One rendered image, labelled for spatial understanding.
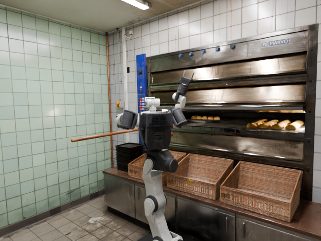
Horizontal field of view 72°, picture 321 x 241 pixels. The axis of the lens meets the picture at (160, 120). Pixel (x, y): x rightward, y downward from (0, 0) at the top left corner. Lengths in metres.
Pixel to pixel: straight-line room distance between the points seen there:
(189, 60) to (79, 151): 2.02
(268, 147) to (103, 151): 2.44
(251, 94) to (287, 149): 0.61
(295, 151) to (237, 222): 0.83
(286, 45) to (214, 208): 1.60
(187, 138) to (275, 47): 1.35
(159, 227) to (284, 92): 1.63
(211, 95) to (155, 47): 1.05
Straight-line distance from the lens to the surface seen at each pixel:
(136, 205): 2.79
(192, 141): 2.70
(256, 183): 2.43
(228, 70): 2.49
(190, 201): 2.26
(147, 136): 1.69
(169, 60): 2.91
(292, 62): 2.33
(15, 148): 3.10
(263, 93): 2.35
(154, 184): 1.93
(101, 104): 3.62
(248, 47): 2.46
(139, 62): 3.19
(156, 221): 2.05
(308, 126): 2.30
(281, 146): 2.37
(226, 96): 2.46
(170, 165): 1.76
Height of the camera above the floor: 1.49
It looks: 5 degrees down
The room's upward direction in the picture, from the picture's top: 1 degrees counter-clockwise
